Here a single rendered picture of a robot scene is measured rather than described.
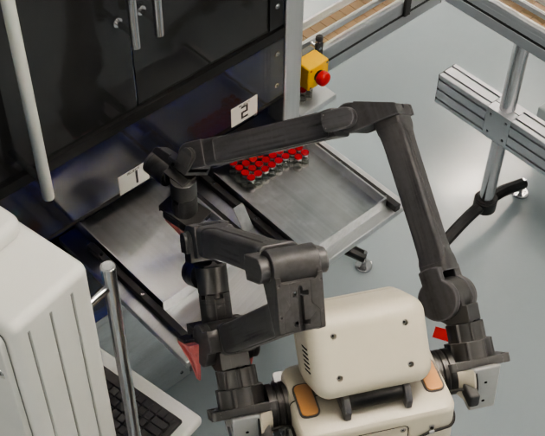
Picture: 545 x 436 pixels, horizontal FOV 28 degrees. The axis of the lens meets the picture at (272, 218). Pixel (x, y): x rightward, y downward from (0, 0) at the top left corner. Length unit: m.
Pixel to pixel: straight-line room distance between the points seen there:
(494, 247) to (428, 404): 1.93
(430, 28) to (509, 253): 1.22
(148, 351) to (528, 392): 1.19
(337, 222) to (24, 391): 1.09
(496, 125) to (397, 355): 1.74
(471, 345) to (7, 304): 0.83
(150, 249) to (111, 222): 0.13
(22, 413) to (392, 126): 0.84
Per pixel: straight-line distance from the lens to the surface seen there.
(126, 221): 2.62
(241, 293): 2.47
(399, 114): 2.04
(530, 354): 3.54
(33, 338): 1.67
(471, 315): 2.00
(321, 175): 2.71
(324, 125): 2.08
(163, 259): 2.54
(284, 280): 1.58
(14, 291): 1.66
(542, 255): 3.81
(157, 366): 3.13
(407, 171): 2.03
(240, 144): 2.21
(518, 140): 3.44
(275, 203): 2.64
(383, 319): 1.82
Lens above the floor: 2.83
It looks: 48 degrees down
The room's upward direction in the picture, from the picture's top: 1 degrees clockwise
